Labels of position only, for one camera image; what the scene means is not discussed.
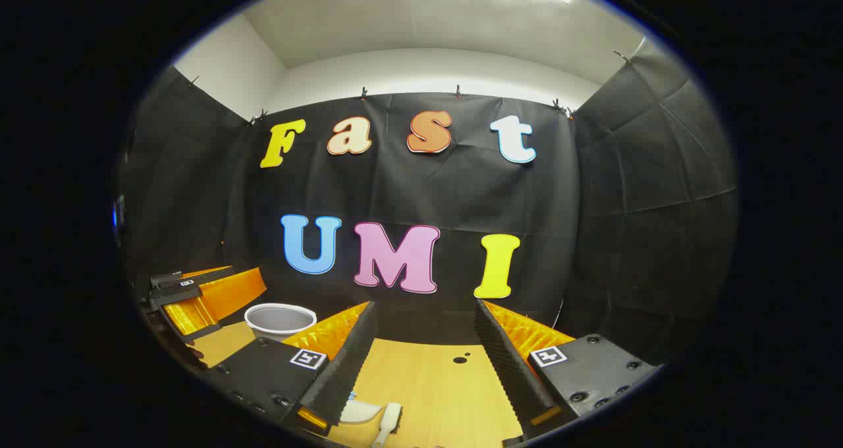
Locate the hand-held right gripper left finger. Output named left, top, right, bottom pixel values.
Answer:
left=209, top=300, right=378, bottom=435

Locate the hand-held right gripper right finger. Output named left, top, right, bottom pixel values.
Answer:
left=473, top=299, right=661, bottom=446

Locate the white plastic garbage bin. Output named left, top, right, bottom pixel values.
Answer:
left=244, top=303, right=317, bottom=343

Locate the grey plastic dustpan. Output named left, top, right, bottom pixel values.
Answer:
left=339, top=399, right=383, bottom=425

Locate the small grey broom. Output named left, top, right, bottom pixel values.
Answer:
left=371, top=402, right=403, bottom=448

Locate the wooden desktop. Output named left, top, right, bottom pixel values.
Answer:
left=191, top=320, right=528, bottom=448

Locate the black backdrop cloth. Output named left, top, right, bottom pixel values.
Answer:
left=119, top=36, right=738, bottom=370

